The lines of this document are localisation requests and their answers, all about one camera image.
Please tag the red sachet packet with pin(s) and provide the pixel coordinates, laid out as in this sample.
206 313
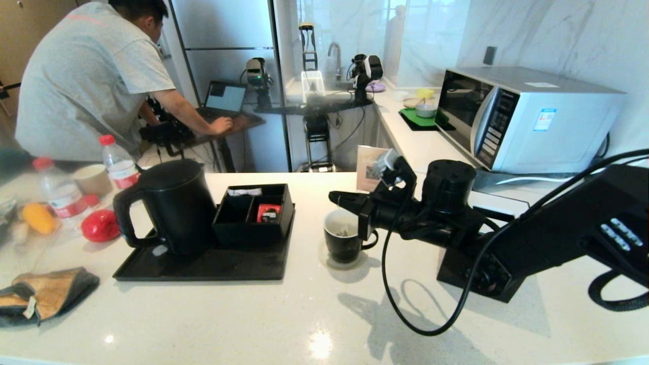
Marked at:
266 213

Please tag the dark wall socket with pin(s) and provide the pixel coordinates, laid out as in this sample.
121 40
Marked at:
489 56

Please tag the yellow bowl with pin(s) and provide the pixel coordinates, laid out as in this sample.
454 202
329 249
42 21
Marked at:
425 94

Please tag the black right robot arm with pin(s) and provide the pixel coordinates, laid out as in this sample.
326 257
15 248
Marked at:
557 228

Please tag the person in grey t-shirt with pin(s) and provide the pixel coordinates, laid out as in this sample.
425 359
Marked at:
86 76

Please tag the black pedestal table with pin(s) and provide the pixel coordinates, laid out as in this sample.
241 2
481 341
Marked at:
317 129

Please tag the white sachet packets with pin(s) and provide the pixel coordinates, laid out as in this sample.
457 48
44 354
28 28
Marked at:
243 191

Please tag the brown and black cloth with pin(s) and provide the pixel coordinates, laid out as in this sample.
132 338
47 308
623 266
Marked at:
50 291

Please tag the black serving tray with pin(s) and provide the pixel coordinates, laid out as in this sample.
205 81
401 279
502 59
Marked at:
243 266

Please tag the dark pink vegetable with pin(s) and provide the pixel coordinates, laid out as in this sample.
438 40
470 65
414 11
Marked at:
91 199

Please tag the chrome sink faucet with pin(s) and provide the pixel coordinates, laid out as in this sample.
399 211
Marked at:
335 56

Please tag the black background robot arm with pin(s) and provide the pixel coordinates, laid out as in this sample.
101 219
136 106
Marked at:
366 72

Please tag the red ball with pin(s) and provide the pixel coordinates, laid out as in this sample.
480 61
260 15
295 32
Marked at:
100 225

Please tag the orange fruit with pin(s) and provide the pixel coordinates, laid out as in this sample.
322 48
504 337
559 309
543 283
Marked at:
39 219

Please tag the black electric kettle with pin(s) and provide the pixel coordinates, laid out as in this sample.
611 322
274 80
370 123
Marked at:
177 213

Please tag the person's right forearm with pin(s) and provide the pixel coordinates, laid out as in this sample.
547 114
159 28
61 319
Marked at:
187 109

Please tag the grey white bowl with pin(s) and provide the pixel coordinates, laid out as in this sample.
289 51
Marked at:
425 110

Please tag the person's right hand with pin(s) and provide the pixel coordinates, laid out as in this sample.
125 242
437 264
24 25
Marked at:
222 125

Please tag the beige round coaster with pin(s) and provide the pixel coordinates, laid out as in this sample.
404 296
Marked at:
322 258

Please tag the silver refrigerator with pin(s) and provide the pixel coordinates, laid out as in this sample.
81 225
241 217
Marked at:
228 25

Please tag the black teleoperation device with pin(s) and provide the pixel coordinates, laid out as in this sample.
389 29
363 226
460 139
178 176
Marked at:
167 132

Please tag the black compartment organizer box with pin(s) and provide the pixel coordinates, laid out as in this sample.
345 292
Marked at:
248 235

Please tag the QR code sign stand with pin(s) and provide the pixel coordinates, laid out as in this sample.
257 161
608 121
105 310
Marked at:
365 162

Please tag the brown wooden door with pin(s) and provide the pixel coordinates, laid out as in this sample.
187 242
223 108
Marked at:
20 40

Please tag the brown wooden desk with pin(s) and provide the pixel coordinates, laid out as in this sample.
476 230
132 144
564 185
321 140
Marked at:
243 121

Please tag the camera device green light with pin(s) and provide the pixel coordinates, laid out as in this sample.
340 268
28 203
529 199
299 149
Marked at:
255 69

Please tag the silver microwave oven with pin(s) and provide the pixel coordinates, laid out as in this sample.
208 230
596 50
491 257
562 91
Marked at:
547 137

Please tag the green placemat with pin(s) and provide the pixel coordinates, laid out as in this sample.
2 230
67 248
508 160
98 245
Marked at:
413 119

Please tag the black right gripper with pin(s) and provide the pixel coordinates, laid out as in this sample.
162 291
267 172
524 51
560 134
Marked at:
395 215

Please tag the black tissue box white lid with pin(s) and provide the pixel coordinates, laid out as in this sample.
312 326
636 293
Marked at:
454 274

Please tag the purple plate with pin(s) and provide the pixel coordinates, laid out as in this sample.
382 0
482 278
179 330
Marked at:
377 87

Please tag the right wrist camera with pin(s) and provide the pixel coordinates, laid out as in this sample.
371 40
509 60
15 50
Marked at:
393 165

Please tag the black mug white inside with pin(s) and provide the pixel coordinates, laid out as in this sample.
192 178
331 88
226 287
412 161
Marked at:
342 251

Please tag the blurred red-capped water bottle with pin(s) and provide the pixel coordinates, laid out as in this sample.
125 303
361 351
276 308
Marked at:
63 200

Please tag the brown paper cup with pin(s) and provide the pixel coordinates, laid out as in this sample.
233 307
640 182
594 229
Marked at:
94 180

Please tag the open laptop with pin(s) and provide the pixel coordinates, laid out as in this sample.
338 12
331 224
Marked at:
225 96

